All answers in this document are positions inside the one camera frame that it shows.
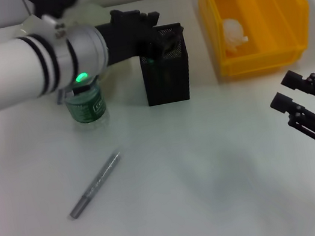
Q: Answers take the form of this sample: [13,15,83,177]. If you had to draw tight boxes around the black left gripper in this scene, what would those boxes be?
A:
[92,0,190,71]

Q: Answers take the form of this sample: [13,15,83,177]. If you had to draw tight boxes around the white paper ball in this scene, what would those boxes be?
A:
[220,15,252,55]

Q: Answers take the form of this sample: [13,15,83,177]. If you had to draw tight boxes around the clear green-label water bottle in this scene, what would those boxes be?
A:
[61,75,112,134]

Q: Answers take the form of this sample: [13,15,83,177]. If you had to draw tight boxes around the grey glitter pen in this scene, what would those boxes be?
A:
[60,150,132,221]

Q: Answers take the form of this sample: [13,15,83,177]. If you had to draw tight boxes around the black mesh pen holder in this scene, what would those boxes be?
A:
[134,22,196,108]

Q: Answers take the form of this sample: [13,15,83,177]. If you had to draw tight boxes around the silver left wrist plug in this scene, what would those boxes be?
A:
[55,88,76,106]

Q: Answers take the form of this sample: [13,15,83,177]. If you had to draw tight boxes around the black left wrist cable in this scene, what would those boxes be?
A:
[71,82,95,96]

